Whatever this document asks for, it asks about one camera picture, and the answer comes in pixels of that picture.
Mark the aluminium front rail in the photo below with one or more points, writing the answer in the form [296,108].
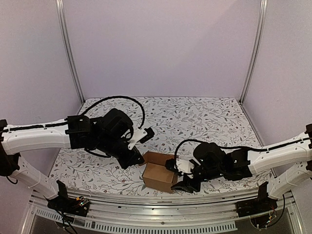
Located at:
[175,214]

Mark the right aluminium frame post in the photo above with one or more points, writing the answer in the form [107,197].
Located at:
[255,51]

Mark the left aluminium frame post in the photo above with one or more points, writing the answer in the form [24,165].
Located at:
[68,49]

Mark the brown cardboard box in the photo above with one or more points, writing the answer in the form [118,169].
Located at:
[155,175]

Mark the aluminium frame post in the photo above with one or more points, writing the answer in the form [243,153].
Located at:
[255,51]
[68,49]

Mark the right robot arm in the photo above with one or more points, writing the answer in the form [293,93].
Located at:
[236,163]

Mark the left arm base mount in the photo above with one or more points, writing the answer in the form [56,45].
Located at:
[76,206]

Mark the floral patterned table mat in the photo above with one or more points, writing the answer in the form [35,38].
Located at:
[178,123]

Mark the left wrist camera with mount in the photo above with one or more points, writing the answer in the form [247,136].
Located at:
[141,136]

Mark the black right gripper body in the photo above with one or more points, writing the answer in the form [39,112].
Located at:
[191,180]

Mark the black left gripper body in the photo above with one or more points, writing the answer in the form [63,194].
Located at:
[125,162]

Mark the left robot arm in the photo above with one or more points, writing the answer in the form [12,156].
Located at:
[113,134]

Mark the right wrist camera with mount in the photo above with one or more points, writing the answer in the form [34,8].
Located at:
[179,166]

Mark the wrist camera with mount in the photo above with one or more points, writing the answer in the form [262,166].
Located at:
[141,136]
[179,166]

